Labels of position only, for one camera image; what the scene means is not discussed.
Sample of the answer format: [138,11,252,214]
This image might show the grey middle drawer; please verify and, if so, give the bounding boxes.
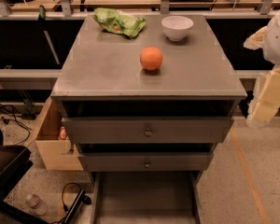
[78,152,213,172]

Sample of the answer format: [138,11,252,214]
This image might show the orange can in box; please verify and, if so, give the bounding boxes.
[58,127,67,140]

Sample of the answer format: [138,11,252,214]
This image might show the cardboard box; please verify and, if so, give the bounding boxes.
[35,97,82,171]

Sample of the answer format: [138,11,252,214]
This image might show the orange fruit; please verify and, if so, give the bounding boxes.
[140,47,162,71]

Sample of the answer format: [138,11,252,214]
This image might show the black floor cables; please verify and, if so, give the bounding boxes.
[0,81,33,146]

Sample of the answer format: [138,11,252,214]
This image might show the white ceramic bowl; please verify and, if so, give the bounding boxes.
[161,16,194,41]

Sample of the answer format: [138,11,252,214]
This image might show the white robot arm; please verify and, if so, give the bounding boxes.
[244,9,280,128]

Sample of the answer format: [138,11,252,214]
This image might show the grey metal drawer cabinet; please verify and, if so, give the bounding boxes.
[50,14,248,185]

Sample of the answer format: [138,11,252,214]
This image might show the black office chair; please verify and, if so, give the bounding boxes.
[0,130,48,224]

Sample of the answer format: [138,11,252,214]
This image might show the black power strip with cable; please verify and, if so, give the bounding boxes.
[57,182,91,224]

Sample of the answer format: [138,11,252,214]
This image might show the grey top drawer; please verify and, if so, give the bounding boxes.
[62,117,233,144]

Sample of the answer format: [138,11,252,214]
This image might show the clear plastic water bottle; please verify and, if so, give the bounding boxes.
[26,194,48,216]

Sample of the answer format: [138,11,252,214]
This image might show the green chip bag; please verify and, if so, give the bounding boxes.
[93,7,146,39]

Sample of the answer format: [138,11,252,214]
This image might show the grey bottom drawer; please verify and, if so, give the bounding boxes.
[91,172,203,224]

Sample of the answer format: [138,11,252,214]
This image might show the grey drawer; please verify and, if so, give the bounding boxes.
[62,117,233,144]
[91,172,203,224]
[78,152,213,172]

